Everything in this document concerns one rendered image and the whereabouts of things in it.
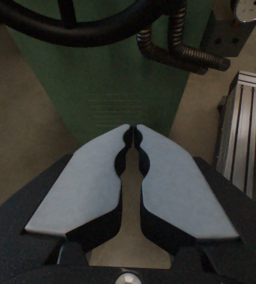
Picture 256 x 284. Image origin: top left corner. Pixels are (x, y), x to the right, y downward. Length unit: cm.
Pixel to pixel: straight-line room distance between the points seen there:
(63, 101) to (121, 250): 60
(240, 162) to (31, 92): 118
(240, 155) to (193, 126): 36
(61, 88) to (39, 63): 9
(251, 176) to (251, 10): 49
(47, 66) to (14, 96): 80
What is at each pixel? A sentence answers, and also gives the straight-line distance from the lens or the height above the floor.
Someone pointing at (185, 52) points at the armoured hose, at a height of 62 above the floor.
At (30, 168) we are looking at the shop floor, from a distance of 100.
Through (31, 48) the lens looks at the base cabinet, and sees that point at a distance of 54.
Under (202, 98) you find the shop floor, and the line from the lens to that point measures 116.
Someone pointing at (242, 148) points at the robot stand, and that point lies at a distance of 76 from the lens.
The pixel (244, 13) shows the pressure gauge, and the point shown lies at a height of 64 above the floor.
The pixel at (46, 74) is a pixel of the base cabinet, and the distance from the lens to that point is 58.
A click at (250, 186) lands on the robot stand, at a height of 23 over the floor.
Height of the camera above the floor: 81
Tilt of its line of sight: 62 degrees down
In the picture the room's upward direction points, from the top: 4 degrees counter-clockwise
